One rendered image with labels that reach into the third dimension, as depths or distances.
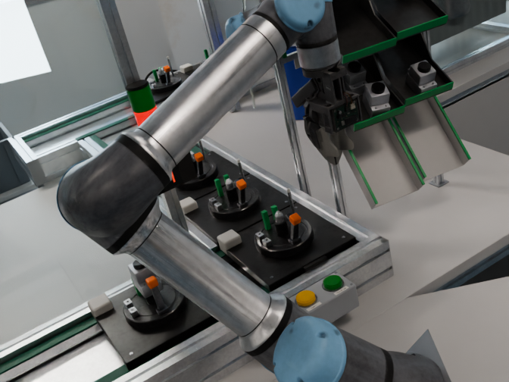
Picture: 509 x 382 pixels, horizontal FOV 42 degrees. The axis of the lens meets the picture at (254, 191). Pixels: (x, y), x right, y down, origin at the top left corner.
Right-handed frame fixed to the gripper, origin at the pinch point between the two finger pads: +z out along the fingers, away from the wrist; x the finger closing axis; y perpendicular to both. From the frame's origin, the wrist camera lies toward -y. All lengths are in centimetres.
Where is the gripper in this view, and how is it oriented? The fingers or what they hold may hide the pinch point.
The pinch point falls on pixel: (332, 157)
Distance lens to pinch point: 133.7
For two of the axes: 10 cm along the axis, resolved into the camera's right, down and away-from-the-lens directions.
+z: 2.2, 8.5, 4.8
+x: 8.4, -4.2, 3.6
